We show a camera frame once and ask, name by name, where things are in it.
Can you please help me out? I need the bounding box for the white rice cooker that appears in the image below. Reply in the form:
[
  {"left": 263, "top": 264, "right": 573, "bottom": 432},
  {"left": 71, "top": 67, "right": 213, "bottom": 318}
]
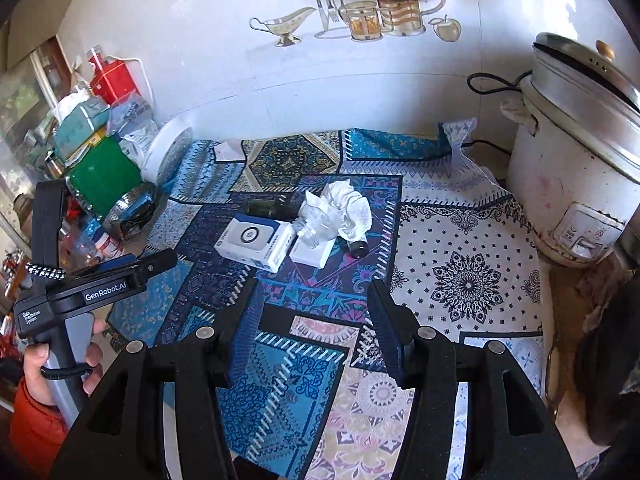
[{"left": 500, "top": 32, "right": 639, "bottom": 268}]

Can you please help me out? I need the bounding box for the person's left hand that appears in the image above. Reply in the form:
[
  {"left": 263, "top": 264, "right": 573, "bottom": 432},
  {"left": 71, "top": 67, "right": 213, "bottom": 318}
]
[{"left": 23, "top": 342, "right": 103, "bottom": 408}]

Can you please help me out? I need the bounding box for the red container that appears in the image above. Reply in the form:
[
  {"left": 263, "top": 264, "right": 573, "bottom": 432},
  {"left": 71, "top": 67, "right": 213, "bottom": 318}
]
[{"left": 87, "top": 46, "right": 139, "bottom": 106}]

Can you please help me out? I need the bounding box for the white blue product box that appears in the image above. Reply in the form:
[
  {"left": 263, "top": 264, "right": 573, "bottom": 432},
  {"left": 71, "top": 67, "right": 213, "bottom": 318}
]
[{"left": 214, "top": 214, "right": 296, "bottom": 273}]

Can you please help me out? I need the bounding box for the dark glass bottle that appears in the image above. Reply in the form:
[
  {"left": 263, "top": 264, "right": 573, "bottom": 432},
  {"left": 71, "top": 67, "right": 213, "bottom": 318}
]
[{"left": 246, "top": 198, "right": 298, "bottom": 222}]

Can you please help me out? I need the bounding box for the white tissue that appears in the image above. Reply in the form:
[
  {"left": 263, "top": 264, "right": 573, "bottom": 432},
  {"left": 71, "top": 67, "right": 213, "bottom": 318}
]
[{"left": 293, "top": 179, "right": 372, "bottom": 247}]

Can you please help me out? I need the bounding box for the black cloth bundle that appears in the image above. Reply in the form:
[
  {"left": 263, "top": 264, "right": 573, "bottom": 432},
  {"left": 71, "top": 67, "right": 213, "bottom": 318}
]
[{"left": 574, "top": 278, "right": 639, "bottom": 445}]

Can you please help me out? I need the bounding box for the blue patterned patchwork tablecloth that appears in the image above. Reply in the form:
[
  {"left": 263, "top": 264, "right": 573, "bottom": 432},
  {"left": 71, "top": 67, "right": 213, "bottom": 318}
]
[{"left": 106, "top": 119, "right": 544, "bottom": 479}]

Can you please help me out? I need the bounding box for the green metal tin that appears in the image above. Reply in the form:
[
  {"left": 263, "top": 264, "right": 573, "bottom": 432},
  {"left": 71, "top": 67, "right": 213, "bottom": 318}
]
[{"left": 65, "top": 136, "right": 142, "bottom": 220}]

